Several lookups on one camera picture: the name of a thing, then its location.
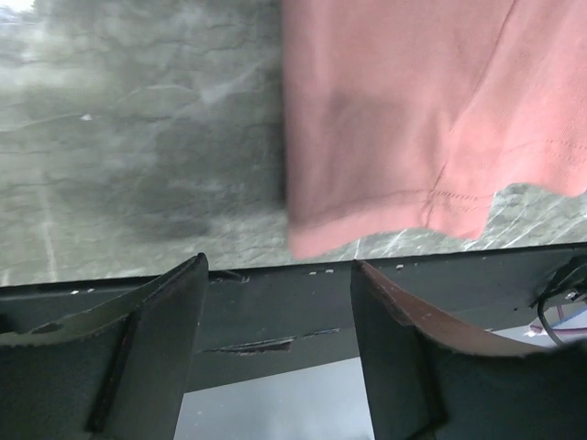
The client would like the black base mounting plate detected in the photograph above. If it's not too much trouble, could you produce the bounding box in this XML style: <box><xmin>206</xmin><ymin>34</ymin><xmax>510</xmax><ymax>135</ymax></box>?
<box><xmin>1</xmin><ymin>243</ymin><xmax>586</xmax><ymax>391</ymax></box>

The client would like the pink graphic t-shirt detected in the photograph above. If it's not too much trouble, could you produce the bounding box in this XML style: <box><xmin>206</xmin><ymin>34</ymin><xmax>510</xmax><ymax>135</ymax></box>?
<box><xmin>282</xmin><ymin>1</ymin><xmax>586</xmax><ymax>259</ymax></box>

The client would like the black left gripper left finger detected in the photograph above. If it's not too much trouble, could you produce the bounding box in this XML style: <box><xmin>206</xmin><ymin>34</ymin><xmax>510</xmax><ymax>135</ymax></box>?
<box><xmin>1</xmin><ymin>254</ymin><xmax>208</xmax><ymax>439</ymax></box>

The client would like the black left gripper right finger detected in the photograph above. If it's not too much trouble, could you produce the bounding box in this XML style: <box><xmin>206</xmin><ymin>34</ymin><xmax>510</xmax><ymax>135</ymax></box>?
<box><xmin>350</xmin><ymin>261</ymin><xmax>586</xmax><ymax>439</ymax></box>

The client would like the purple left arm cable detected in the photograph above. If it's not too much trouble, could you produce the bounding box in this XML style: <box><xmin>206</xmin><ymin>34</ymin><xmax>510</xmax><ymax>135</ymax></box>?
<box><xmin>526</xmin><ymin>315</ymin><xmax>587</xmax><ymax>340</ymax></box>

